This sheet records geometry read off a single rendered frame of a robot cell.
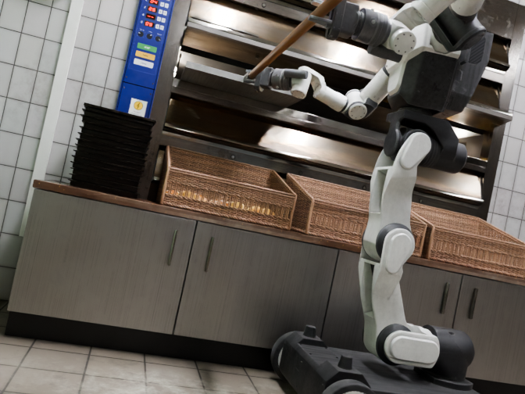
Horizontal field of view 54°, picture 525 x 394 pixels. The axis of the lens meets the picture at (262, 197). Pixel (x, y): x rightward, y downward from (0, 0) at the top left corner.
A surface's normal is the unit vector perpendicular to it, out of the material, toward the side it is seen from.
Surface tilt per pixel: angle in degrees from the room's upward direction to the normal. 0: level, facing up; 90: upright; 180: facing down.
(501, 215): 90
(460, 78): 90
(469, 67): 90
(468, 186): 70
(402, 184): 114
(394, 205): 90
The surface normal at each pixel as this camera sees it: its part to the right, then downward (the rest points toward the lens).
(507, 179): 0.24, 0.02
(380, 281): 0.07, 0.42
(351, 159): 0.29, -0.31
